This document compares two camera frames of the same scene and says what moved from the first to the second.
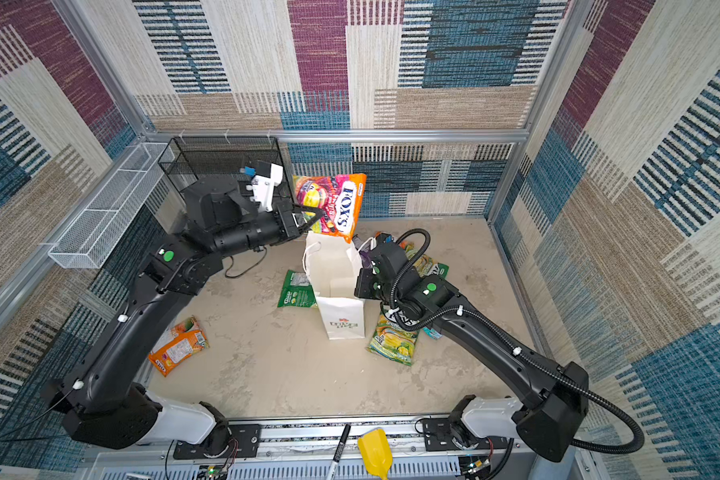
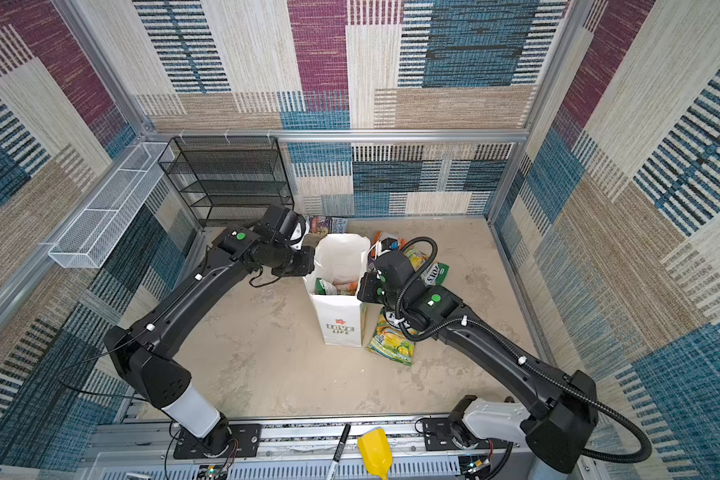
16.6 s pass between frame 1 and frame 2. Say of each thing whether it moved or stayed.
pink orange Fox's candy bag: moved
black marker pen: stayed
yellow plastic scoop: stayed
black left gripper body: moved
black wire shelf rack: stayed
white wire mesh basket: stayed
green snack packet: moved
